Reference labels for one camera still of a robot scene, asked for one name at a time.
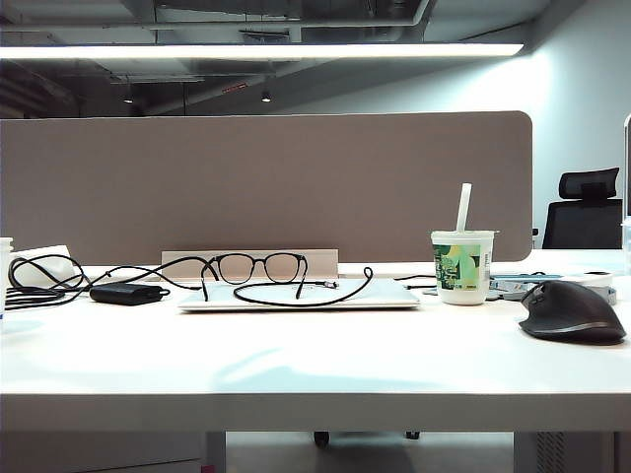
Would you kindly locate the white paper cup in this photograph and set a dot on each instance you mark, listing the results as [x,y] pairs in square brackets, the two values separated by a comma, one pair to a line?
[5,275]

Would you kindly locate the long ceiling light strip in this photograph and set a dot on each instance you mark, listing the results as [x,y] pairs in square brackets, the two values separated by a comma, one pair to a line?
[246,50]

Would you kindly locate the black computer mouse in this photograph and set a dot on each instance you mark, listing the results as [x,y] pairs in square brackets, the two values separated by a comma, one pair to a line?
[572,315]

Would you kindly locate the white drink cup green label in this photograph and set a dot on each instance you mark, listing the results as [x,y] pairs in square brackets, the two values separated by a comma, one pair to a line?
[463,294]

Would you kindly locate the silver closed laptop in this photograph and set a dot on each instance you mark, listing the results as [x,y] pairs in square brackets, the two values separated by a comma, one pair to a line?
[384,294]

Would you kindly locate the white plastic device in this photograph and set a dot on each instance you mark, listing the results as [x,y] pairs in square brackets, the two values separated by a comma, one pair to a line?
[59,267]

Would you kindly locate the brown desk partition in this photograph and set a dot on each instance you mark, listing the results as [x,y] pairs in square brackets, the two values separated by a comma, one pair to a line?
[296,187]

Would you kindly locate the black power adapter brick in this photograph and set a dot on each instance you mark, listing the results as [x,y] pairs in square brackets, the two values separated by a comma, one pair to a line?
[123,293]

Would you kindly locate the narrow white desk leg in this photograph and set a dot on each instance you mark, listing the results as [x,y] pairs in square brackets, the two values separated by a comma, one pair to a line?
[215,453]

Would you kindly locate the black mesh office chair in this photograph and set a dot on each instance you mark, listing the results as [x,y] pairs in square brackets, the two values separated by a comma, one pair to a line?
[581,226]

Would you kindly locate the black-rimmed eyeglasses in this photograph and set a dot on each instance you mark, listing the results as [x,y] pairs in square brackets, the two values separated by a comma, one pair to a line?
[236,267]

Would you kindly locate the wide white desk leg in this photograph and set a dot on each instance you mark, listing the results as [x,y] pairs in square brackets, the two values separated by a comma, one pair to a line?
[562,453]

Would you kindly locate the clear plastic food container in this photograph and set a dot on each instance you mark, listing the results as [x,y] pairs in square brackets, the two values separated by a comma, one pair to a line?
[627,246]

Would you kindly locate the white drinking straw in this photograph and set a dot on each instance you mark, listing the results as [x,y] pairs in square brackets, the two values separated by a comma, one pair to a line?
[464,207]

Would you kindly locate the blue-grey USB hub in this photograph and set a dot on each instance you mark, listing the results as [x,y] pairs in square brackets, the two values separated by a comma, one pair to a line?
[522,277]

